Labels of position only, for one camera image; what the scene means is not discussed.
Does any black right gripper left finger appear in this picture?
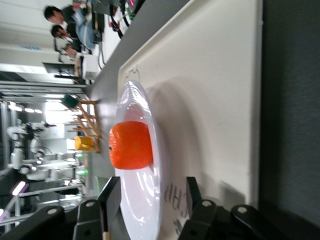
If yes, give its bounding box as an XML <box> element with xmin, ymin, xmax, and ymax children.
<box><xmin>0</xmin><ymin>175</ymin><xmax>122</xmax><ymax>240</ymax></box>

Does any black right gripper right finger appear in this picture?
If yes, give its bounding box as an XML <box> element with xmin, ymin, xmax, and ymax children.
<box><xmin>178</xmin><ymin>176</ymin><xmax>284</xmax><ymax>240</ymax></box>

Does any white round plate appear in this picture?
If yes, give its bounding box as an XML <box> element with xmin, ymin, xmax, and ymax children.
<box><xmin>114</xmin><ymin>79</ymin><xmax>165</xmax><ymax>240</ymax></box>

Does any orange fruit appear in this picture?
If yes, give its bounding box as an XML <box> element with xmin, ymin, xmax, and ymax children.
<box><xmin>109</xmin><ymin>120</ymin><xmax>154</xmax><ymax>171</ymax></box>

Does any wooden mug rack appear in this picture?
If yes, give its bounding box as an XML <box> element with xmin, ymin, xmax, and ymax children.
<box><xmin>63</xmin><ymin>98</ymin><xmax>102</xmax><ymax>154</ymax></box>

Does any yellow mug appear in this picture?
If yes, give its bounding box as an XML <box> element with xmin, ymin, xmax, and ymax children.
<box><xmin>74</xmin><ymin>135</ymin><xmax>95</xmax><ymax>152</ymax></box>

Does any dark green mug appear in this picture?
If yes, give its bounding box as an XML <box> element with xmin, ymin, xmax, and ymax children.
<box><xmin>61</xmin><ymin>94</ymin><xmax>80</xmax><ymax>110</ymax></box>

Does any seated person dark hair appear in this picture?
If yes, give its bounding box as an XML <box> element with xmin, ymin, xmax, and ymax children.
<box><xmin>50</xmin><ymin>23</ymin><xmax>96</xmax><ymax>52</ymax></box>
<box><xmin>43</xmin><ymin>0</ymin><xmax>96</xmax><ymax>29</ymax></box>

